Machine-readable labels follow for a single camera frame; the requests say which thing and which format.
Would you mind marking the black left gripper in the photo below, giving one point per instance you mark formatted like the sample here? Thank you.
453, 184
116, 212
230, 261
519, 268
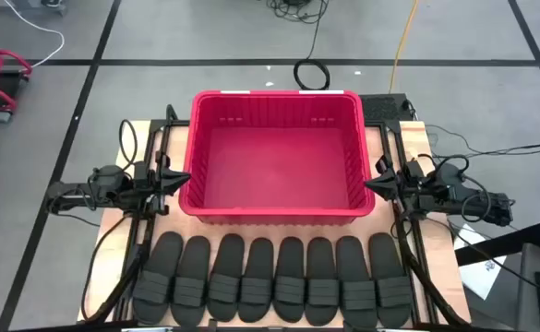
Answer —
149, 184

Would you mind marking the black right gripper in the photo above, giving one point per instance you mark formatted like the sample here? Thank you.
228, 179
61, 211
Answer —
410, 186

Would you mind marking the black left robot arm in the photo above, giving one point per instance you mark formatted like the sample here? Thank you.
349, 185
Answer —
108, 184

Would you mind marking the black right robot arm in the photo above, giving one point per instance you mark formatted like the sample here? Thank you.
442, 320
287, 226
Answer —
463, 196

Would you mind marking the red plastic bin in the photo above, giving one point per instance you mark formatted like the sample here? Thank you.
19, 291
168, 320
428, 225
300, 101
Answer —
274, 161

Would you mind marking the black metal beam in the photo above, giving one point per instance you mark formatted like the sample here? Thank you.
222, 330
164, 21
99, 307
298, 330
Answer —
500, 244

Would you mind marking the white paper sheet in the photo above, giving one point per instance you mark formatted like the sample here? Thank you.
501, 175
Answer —
479, 276

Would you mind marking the grey metal stand base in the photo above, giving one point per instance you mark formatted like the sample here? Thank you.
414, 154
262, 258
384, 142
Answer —
20, 5

